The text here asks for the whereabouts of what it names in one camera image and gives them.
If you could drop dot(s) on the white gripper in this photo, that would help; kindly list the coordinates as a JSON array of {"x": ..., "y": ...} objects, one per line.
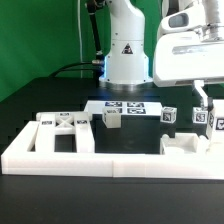
[{"x": 182, "y": 57}]

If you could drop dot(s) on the white chair seat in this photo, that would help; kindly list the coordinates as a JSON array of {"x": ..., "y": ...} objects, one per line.
[{"x": 183, "y": 143}]

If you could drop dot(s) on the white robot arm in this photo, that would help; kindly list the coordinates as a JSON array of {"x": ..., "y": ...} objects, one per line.
[{"x": 119, "y": 28}]

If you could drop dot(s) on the white U-shaped fence frame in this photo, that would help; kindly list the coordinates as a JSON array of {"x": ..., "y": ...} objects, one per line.
[{"x": 21, "y": 158}]

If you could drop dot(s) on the white sheet with markers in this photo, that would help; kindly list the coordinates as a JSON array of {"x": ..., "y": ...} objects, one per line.
[{"x": 125, "y": 107}]

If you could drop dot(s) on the white chair back frame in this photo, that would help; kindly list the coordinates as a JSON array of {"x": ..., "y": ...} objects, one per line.
[{"x": 53, "y": 124}]

